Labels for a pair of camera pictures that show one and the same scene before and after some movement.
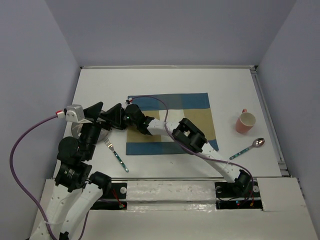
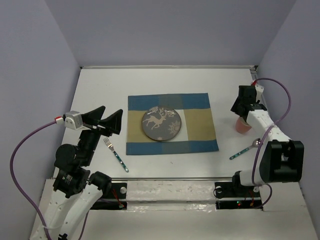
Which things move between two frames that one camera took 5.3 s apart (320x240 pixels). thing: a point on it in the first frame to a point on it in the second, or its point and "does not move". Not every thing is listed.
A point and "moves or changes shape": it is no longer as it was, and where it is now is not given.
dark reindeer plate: x=76 y=128 moves or changes shape
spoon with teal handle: x=256 y=143 does not move
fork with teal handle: x=109 y=145 does not move
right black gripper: x=124 y=112 to x=234 y=108
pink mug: x=245 y=122 does not move
